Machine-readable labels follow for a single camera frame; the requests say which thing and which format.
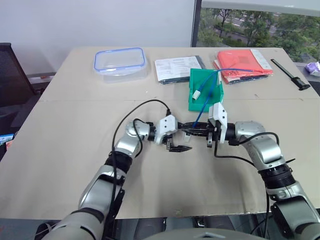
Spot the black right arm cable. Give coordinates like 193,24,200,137
213,131,281,237

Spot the dark side table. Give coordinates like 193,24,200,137
292,61,320,97

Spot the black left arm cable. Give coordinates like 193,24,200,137
103,99,173,240

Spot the small colourful box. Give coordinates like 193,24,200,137
0,134,15,146

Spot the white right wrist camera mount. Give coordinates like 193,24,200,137
208,101,228,144

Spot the clear container with blue rim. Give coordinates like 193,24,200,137
93,47,148,84

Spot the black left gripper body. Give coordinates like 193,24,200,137
163,121,182,153

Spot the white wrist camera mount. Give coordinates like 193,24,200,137
154,114,179,145
208,101,228,144

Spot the dark window frame post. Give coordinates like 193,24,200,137
191,0,203,48

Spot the black mesh chair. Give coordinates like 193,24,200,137
0,42,38,108

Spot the green plastic bin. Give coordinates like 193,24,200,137
187,67,225,112

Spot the red packet in bag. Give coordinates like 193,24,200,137
212,48,275,85

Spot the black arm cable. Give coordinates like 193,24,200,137
103,99,173,240
213,131,281,237

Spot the blue cable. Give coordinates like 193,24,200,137
191,67,253,130

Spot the grey robot torso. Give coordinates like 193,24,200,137
142,227,253,240

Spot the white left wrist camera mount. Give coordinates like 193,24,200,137
154,114,179,145

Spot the white printed sheet in bag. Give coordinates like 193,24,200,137
154,55,206,87

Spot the purple white wrapper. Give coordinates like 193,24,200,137
304,61,320,76

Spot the black stick tool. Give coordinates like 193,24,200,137
270,58,311,91

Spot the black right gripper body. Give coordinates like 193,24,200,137
206,119,223,149

